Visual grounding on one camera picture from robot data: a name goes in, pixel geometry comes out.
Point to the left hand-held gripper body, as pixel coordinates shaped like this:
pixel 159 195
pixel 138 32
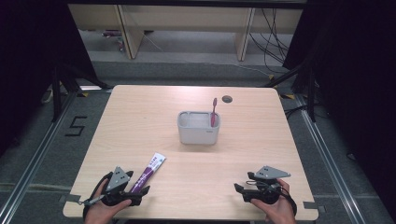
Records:
pixel 117 180

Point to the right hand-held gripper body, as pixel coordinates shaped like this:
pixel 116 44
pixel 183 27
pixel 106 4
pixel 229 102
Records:
pixel 266 189

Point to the grey toothbrush holder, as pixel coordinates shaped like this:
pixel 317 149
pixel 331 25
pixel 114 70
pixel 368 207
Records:
pixel 198 132

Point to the pink toothbrush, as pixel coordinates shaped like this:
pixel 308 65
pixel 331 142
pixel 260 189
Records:
pixel 213 113

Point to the person's right hand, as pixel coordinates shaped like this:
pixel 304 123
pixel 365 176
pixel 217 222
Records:
pixel 275 211

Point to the person's left hand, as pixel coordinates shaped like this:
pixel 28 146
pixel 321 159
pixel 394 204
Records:
pixel 102 212

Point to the purple white toothpaste tube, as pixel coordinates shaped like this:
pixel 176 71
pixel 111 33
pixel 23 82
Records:
pixel 146 175

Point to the silver plug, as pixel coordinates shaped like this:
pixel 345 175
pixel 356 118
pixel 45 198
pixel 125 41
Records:
pixel 91 201

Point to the black metal stand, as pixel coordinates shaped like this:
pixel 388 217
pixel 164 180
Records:
pixel 311 93
pixel 56 93

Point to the aluminium floor rail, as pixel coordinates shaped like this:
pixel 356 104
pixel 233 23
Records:
pixel 34 161
pixel 330 161

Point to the light wooden desk frame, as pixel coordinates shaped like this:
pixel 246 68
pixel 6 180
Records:
pixel 186 18

